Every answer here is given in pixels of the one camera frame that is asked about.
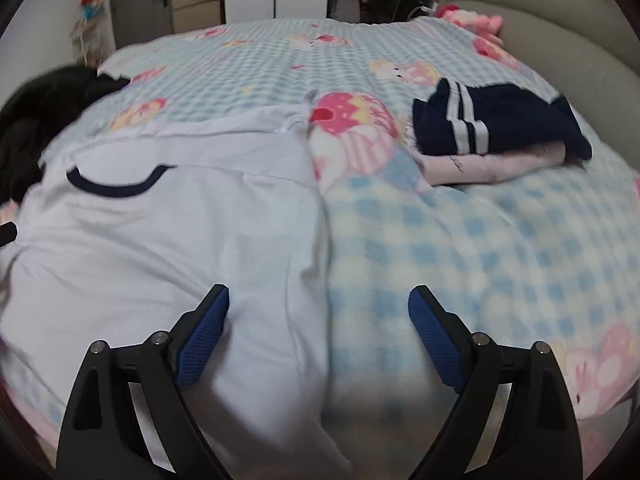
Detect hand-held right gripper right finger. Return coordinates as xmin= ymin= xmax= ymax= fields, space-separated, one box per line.
xmin=407 ymin=285 xmax=583 ymax=480

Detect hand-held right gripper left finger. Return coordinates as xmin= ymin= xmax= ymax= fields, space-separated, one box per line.
xmin=56 ymin=284 xmax=233 ymax=480

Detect white t-shirt with navy trim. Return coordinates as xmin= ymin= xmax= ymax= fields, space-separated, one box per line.
xmin=0 ymin=105 xmax=351 ymax=480

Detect black clothes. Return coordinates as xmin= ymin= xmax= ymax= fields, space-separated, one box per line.
xmin=0 ymin=65 xmax=131 ymax=206

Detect blue checkered printed blanket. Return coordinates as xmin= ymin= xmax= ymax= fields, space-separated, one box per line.
xmin=0 ymin=17 xmax=640 ymax=461

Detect folded pink garment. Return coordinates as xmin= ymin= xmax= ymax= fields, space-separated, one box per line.
xmin=407 ymin=125 xmax=571 ymax=188

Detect white rack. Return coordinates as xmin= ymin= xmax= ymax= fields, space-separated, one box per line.
xmin=70 ymin=17 xmax=103 ymax=68

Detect navy garment with white stripes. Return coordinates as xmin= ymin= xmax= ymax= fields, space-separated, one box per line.
xmin=412 ymin=77 xmax=593 ymax=161

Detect grey door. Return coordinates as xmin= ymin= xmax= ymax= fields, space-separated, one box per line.
xmin=110 ymin=0 xmax=173 ymax=51

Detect pink plush toy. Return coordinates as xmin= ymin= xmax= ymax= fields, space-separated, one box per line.
xmin=435 ymin=4 xmax=503 ymax=46

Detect grey padded headboard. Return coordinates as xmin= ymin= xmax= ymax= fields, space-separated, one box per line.
xmin=440 ymin=0 xmax=640 ymax=171

